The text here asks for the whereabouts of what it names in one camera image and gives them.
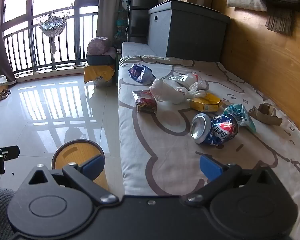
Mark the grey mattress pad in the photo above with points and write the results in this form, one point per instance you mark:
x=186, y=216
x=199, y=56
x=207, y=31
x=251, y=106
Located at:
x=135, y=48

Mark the teal snack packet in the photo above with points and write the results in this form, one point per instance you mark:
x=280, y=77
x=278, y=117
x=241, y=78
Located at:
x=240, y=115

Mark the brown curtain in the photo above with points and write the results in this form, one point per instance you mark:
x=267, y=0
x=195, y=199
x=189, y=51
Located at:
x=1, y=55

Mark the beige curtain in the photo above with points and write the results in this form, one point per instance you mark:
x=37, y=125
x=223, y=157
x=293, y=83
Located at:
x=110, y=5

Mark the purple blue snack bag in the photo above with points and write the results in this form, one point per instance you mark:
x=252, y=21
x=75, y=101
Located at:
x=140, y=73

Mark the grey storage box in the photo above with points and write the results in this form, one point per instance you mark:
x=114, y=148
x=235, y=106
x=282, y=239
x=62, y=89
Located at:
x=190, y=30

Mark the white printed sack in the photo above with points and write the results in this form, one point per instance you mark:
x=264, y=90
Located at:
x=101, y=81

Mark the pink bundle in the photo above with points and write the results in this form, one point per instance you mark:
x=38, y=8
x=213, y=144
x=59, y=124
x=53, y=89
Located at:
x=98, y=45

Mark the torn cardboard piece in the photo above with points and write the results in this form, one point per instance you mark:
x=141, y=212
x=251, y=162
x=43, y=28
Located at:
x=263, y=116

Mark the grey trousers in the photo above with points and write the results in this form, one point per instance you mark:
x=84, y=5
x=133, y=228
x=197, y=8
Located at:
x=0, y=210

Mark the crushed blue soda can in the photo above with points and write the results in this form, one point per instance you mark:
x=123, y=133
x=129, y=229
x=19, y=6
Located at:
x=215, y=131

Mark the yellow cloth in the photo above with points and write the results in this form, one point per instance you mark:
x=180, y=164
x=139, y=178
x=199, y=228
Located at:
x=92, y=71

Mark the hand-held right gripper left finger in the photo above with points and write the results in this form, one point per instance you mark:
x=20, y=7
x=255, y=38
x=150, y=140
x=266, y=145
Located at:
x=95, y=166

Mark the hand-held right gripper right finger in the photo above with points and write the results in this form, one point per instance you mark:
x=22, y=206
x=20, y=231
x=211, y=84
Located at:
x=210, y=167

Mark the green carton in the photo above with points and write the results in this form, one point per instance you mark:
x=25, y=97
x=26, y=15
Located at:
x=118, y=55

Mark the yellow cardboard box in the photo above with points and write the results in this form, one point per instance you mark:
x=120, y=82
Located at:
x=205, y=102

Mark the beige slipper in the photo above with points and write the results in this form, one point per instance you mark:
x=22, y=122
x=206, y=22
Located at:
x=6, y=91
x=1, y=97

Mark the black drawer cabinet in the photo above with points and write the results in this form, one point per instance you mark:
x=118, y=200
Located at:
x=140, y=10

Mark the red snack packet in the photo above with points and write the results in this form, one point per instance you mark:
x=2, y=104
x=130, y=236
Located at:
x=146, y=101

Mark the yellow round waste bin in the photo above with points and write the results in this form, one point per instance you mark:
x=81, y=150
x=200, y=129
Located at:
x=72, y=155

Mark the black balcony railing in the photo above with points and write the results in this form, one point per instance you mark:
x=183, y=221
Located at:
x=77, y=40

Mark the dark storage tray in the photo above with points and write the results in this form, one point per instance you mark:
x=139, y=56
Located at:
x=100, y=59

